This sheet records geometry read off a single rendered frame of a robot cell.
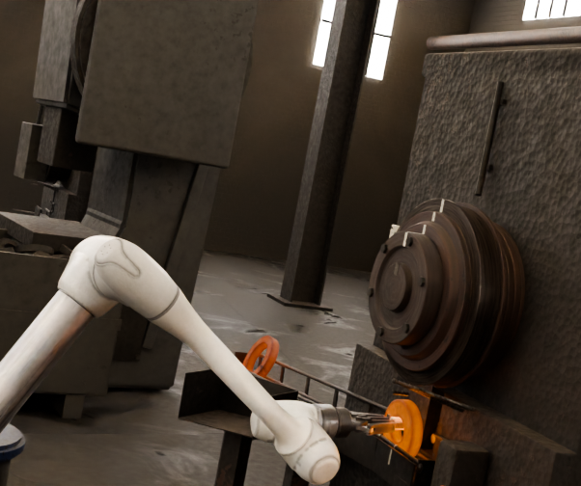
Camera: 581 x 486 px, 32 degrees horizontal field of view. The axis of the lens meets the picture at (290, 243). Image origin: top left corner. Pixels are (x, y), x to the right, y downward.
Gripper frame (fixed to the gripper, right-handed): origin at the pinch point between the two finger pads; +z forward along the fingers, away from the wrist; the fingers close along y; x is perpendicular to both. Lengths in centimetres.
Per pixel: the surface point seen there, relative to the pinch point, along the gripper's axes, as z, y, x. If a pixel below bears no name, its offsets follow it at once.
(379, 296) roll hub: -8.8, -6.0, 31.6
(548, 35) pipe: 546, -711, 218
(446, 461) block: -3.8, 27.4, -0.2
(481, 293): -0.6, 26.0, 39.2
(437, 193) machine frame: 15, -25, 59
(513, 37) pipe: 546, -776, 218
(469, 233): 0, 17, 52
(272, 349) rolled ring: 4, -99, -5
